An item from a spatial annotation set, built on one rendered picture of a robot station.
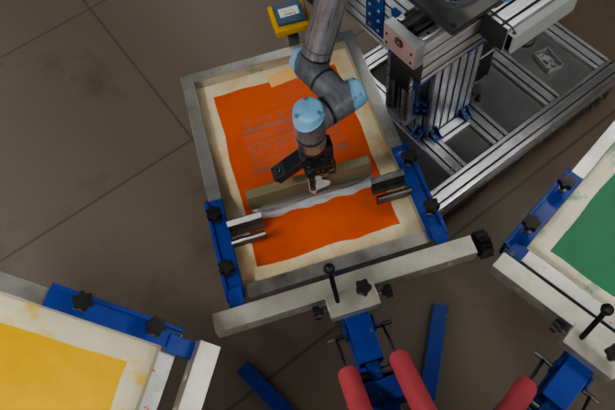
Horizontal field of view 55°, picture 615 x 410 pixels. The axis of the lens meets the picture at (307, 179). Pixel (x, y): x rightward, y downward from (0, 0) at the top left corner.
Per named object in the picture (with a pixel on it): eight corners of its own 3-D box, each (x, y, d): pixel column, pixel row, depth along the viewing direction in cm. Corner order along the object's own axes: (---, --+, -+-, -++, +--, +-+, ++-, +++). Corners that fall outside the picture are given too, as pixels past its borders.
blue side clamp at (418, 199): (390, 158, 176) (391, 145, 170) (405, 154, 177) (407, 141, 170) (428, 247, 162) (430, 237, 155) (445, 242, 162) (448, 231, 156)
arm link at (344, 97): (341, 60, 145) (306, 83, 142) (371, 89, 140) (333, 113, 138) (342, 81, 152) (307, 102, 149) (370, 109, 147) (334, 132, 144)
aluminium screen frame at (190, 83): (182, 84, 195) (179, 77, 192) (351, 37, 199) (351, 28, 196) (234, 307, 157) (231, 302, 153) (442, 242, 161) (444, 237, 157)
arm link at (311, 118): (333, 108, 136) (303, 127, 134) (335, 135, 146) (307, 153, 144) (313, 87, 139) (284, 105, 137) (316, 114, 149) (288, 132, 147)
